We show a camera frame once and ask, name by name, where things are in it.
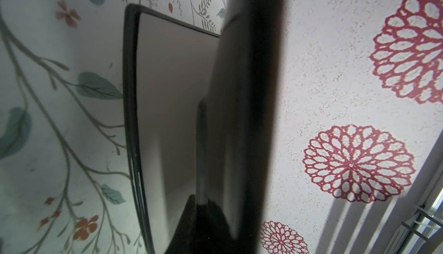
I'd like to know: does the white square plate black rim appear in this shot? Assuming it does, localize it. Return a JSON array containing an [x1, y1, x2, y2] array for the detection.
[[123, 4, 220, 254]]

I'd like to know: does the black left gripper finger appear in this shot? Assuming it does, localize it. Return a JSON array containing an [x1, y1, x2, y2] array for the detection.
[[166, 195, 208, 254]]

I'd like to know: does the grey wall shelf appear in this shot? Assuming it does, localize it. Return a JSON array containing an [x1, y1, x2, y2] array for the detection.
[[384, 185, 443, 254]]

